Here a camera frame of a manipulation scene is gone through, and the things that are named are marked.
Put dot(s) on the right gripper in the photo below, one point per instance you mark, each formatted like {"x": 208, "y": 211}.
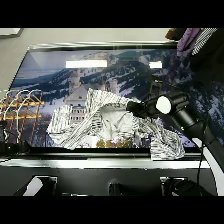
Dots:
{"x": 136, "y": 108}

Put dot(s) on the black white striped shirt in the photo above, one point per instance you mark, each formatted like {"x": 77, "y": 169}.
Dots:
{"x": 110, "y": 126}

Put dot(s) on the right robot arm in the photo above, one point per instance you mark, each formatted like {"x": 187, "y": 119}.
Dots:
{"x": 190, "y": 120}

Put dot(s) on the yellow clothes hanger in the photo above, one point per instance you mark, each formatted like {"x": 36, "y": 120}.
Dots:
{"x": 20, "y": 104}
{"x": 20, "y": 117}

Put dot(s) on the brown garment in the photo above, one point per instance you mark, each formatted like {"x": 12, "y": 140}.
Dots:
{"x": 173, "y": 34}

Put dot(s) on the purple garment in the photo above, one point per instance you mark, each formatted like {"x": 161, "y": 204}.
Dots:
{"x": 186, "y": 41}

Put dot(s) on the black garment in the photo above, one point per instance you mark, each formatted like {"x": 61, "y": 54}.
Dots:
{"x": 210, "y": 63}

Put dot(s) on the striped garment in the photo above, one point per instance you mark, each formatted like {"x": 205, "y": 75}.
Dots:
{"x": 204, "y": 41}

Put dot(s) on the white flat object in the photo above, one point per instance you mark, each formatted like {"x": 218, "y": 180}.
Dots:
{"x": 9, "y": 32}

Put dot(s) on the silver frame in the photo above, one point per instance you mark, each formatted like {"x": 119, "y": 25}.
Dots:
{"x": 100, "y": 163}

